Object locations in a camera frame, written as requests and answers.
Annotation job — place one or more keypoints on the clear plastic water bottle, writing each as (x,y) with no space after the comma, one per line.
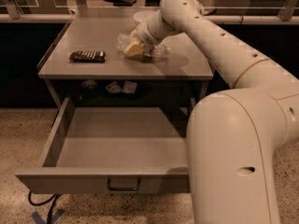
(157,51)

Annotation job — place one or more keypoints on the grey open top drawer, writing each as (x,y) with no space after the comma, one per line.
(87,146)

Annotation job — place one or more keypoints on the white tag card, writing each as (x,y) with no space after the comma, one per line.
(129,87)
(113,87)

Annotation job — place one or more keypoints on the round dark knob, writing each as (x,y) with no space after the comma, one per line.
(89,85)

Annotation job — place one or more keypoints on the black office chair seat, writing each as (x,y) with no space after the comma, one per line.
(121,3)

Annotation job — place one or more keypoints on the grey counter cabinet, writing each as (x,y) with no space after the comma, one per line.
(89,66)

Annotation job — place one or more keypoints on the left white tag card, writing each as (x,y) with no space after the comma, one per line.
(113,87)

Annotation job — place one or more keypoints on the right white tag card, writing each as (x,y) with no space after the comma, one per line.
(129,87)

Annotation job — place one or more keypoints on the glass partition rail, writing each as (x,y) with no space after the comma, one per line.
(62,10)

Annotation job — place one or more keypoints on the black drawer handle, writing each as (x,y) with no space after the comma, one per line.
(123,184)

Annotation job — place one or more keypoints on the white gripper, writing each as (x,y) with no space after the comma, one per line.
(144,34)

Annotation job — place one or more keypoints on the dark striped snack bar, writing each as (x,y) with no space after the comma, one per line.
(88,56)

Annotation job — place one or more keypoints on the white ceramic bowl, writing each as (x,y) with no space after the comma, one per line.
(141,16)

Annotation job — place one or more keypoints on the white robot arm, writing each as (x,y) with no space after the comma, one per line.
(231,135)

